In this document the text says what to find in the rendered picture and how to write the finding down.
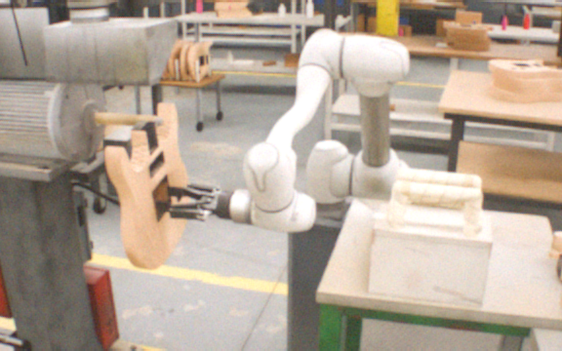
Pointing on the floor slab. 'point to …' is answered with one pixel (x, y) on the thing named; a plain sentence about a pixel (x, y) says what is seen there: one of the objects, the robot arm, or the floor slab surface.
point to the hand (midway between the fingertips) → (163, 198)
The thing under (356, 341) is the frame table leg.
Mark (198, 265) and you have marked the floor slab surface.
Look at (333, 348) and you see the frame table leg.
